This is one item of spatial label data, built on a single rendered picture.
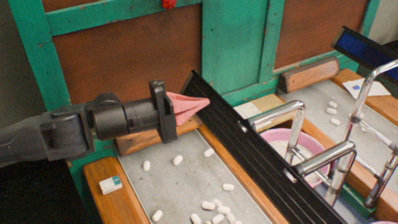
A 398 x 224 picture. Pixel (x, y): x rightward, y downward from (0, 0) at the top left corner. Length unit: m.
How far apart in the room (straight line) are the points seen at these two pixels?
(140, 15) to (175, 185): 0.52
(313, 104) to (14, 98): 1.48
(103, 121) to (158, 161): 0.59
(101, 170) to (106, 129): 0.55
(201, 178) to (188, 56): 0.39
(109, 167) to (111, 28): 0.44
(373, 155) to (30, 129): 1.08
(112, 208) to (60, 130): 0.49
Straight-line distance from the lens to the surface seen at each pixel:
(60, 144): 0.58
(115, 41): 0.95
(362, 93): 0.99
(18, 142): 0.58
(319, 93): 1.50
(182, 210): 1.01
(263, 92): 1.35
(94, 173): 1.11
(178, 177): 1.08
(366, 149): 1.30
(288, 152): 0.89
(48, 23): 0.88
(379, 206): 1.16
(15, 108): 2.00
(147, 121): 0.57
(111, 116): 0.57
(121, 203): 1.02
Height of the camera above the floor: 1.58
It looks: 40 degrees down
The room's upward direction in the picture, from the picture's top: straight up
